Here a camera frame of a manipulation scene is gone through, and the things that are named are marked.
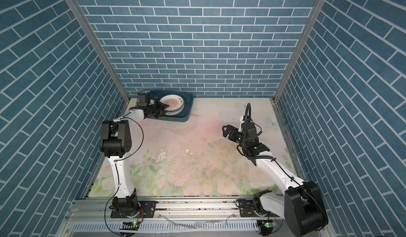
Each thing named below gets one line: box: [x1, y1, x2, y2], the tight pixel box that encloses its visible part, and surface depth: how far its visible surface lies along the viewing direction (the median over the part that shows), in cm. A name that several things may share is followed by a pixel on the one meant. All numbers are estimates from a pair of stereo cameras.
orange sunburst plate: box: [159, 94, 185, 112], surface depth 114 cm
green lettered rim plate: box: [163, 103, 185, 116], surface depth 109 cm
